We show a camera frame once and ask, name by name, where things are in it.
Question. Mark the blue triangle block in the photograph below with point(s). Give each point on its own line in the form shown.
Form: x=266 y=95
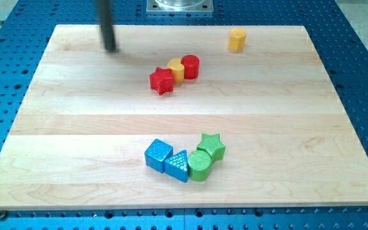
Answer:
x=177 y=166

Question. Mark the yellow heart block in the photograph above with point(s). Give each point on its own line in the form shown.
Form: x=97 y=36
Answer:
x=178 y=69

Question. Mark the green star block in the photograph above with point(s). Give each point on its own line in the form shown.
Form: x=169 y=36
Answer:
x=212 y=144

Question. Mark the red star block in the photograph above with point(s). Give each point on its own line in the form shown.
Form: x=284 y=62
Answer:
x=161 y=80

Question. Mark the green cylinder block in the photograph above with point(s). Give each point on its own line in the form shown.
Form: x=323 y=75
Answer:
x=199 y=165

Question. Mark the blue cube block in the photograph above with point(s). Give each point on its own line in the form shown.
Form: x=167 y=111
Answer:
x=157 y=153

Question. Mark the red cylinder block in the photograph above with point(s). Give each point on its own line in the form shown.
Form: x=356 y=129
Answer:
x=191 y=64

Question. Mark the yellow hexagon block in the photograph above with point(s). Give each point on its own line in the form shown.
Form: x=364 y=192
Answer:
x=237 y=37

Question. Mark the light wooden board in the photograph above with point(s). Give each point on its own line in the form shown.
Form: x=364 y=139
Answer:
x=79 y=137

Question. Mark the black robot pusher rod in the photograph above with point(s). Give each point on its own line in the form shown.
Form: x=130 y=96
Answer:
x=105 y=21

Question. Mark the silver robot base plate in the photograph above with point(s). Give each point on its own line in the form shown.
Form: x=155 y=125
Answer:
x=179 y=6

